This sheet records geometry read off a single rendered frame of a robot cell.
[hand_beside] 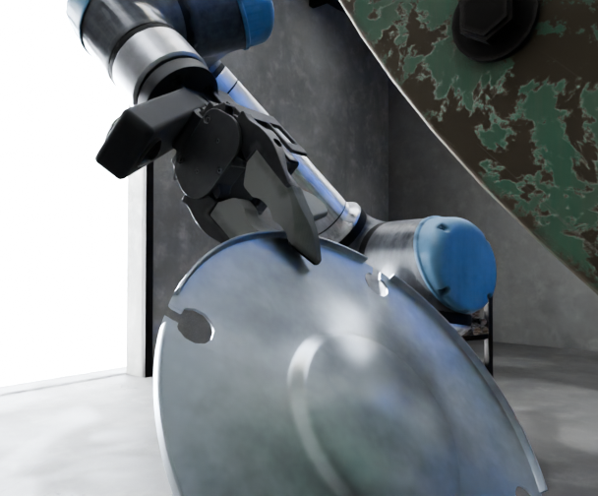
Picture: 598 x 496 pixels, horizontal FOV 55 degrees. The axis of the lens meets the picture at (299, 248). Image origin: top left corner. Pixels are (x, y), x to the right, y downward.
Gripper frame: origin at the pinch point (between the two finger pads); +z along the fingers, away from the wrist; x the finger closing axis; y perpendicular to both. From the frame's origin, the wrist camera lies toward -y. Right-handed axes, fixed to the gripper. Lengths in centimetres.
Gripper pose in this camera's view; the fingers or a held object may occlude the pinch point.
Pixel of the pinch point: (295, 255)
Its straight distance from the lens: 40.1
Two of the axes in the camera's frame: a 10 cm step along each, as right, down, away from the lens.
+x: -5.9, 7.1, 3.8
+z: 5.9, 7.0, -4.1
